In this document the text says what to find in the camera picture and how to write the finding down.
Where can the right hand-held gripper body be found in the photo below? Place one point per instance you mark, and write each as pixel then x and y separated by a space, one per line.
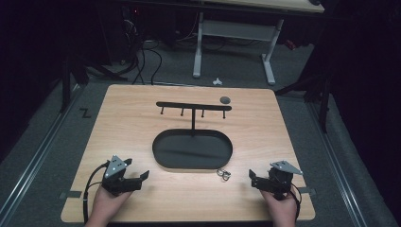
pixel 279 181

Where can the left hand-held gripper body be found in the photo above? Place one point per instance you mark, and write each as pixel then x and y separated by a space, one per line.
pixel 115 176

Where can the black jewelry stand with tray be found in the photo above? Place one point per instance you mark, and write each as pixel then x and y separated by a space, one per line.
pixel 192 148

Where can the grey tape strip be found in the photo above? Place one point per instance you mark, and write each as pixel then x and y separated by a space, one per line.
pixel 71 195
pixel 308 190

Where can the black tape floor mark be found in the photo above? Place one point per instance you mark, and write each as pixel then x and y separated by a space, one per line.
pixel 85 113

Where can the black round disc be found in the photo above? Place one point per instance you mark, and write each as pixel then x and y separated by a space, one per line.
pixel 225 100

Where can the black metal stand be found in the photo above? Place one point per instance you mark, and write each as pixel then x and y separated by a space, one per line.
pixel 66 82
pixel 323 101

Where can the small white plastic piece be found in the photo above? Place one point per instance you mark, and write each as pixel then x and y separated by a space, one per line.
pixel 217 82

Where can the small red object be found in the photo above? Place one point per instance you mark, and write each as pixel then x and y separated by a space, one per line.
pixel 290 44

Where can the desk with white legs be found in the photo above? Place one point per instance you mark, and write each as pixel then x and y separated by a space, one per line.
pixel 236 30

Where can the metal floor rail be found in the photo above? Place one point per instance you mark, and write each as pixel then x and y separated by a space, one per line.
pixel 337 164
pixel 38 154

